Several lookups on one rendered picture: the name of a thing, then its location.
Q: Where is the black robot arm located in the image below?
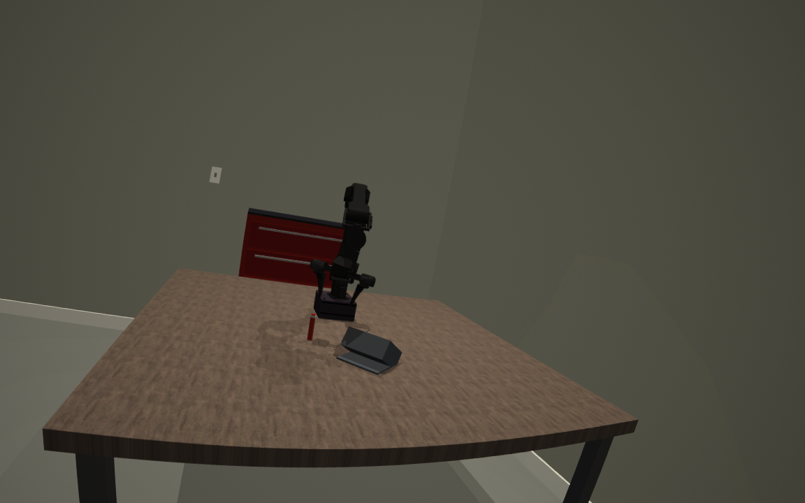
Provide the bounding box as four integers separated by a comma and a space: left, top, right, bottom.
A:
327, 182, 372, 300

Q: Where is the red peg with white band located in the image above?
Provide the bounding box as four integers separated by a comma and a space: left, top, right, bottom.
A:
307, 314, 317, 341

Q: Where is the grey sloped panel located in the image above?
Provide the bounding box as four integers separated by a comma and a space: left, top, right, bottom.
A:
336, 326, 402, 374

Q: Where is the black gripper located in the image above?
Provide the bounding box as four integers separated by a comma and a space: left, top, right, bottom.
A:
310, 247, 376, 307

